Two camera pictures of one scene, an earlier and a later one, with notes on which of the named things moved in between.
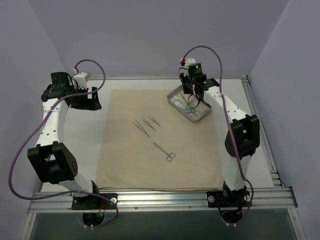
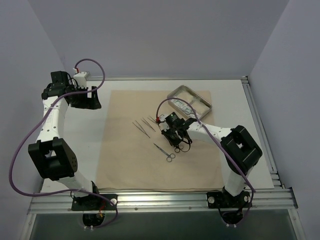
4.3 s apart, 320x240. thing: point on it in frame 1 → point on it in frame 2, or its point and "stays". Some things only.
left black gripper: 83,99 stays
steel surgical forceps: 193,102 → 177,149
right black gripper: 191,88 → 175,131
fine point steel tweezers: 154,121 stays
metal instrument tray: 188,106 stays
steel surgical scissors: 172,155 stays
